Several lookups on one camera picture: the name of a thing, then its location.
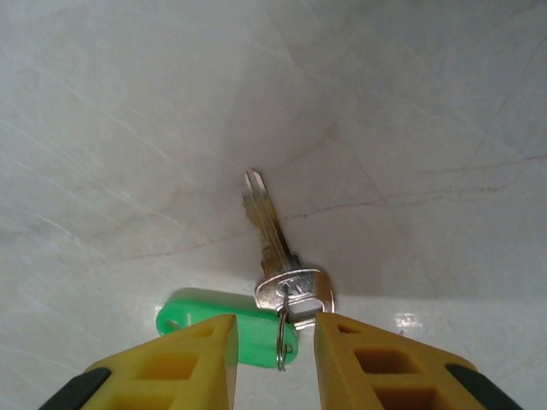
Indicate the silver key with green tag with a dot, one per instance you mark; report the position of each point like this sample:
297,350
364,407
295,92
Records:
273,239

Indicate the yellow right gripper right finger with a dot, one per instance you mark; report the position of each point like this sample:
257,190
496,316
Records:
384,376

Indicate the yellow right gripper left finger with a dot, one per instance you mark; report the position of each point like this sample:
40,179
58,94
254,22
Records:
171,376

